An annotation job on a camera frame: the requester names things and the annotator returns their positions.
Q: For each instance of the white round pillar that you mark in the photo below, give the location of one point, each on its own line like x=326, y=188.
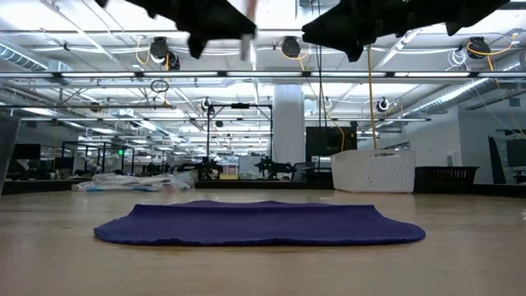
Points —
x=289, y=123

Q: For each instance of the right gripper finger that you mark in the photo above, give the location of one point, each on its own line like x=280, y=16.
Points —
x=333, y=18
x=328, y=35

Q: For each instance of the black cabinet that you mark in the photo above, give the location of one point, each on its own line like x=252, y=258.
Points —
x=328, y=141

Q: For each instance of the grey plastic bin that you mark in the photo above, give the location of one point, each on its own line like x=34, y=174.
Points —
x=8, y=156

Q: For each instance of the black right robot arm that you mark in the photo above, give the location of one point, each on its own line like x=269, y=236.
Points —
x=481, y=6

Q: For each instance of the black aluminium table frame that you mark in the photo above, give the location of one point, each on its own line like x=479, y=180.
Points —
x=41, y=187

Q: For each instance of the silver ventilation duct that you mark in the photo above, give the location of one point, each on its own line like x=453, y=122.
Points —
x=24, y=59
x=452, y=96

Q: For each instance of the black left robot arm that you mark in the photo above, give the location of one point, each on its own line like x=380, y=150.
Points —
x=100, y=2

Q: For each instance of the dark blue cloth mat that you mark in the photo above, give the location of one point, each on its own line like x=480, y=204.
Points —
x=259, y=224

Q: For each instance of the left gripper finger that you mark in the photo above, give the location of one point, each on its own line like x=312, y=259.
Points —
x=230, y=14
x=230, y=31

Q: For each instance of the small yellow box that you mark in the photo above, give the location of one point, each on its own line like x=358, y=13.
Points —
x=229, y=177

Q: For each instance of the black monitor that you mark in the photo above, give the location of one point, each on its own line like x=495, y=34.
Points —
x=517, y=152
x=26, y=152

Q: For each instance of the black perforated plastic basket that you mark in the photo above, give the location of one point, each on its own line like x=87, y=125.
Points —
x=446, y=178

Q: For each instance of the black background robot arm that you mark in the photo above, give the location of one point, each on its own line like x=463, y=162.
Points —
x=271, y=167
x=203, y=168

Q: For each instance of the white perforated plastic basket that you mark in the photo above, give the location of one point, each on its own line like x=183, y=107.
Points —
x=370, y=172

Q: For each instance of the black gantry frame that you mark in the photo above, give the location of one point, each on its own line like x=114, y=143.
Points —
x=240, y=105

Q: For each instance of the long white light strip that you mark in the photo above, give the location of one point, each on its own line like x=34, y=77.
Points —
x=102, y=74

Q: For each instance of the dark upright panel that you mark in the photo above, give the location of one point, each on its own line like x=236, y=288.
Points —
x=497, y=164

